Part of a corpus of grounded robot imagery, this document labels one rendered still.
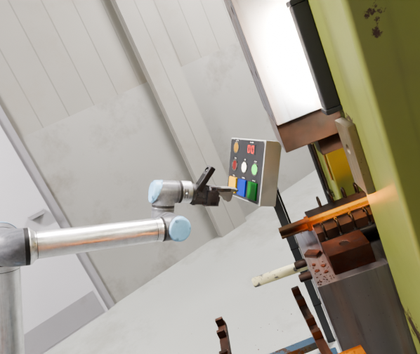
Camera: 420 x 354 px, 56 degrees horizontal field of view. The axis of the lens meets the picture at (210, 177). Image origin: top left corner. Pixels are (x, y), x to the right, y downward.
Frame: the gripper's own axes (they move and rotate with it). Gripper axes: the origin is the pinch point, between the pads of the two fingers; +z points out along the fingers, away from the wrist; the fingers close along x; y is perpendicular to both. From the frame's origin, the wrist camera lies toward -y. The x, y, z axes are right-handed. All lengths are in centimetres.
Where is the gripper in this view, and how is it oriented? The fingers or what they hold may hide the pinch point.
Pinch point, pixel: (235, 188)
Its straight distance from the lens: 169.2
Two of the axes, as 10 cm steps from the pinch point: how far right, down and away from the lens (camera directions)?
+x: 3.7, 1.3, -9.2
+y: -0.9, 9.9, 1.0
